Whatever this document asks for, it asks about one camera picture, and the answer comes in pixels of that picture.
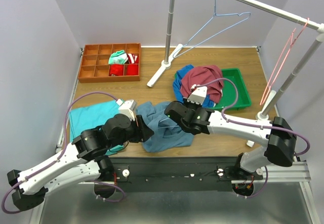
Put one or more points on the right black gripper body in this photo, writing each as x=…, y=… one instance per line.
x=185, y=106

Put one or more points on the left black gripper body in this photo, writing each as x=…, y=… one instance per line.
x=143, y=132

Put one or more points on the grey-blue tank top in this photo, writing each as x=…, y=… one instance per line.
x=163, y=139

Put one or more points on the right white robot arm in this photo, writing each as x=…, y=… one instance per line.
x=276, y=138

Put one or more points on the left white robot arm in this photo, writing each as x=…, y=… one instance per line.
x=81, y=160

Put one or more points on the royal blue garment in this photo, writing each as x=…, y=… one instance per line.
x=179, y=75

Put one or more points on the maroon shirt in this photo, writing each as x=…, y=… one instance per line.
x=201, y=75

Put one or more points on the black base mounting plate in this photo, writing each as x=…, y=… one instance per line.
x=174, y=174

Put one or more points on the green plastic tray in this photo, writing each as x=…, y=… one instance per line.
x=243, y=101

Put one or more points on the turquoise folded shorts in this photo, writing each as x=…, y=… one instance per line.
x=84, y=118

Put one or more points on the white clothes rack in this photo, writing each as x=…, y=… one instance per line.
x=270, y=98

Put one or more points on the red cloth right compartment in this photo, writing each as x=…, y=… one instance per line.
x=132, y=70

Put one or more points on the red cloth compartment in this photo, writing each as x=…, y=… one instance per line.
x=132, y=70
x=116, y=70

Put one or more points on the red cloth left compartment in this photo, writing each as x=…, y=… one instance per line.
x=116, y=70

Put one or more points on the red white striped sock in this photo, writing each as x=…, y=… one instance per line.
x=133, y=58

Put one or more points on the orange compartment organizer box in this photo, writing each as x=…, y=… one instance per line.
x=94, y=67

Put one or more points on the mint green sock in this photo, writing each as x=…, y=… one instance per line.
x=119, y=57

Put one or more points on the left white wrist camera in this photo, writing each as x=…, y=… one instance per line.
x=127, y=108

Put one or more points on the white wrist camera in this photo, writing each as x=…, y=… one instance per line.
x=127, y=108
x=198, y=94

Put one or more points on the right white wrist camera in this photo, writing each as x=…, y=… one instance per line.
x=198, y=94

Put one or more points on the pink wire hanger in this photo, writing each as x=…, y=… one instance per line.
x=281, y=61

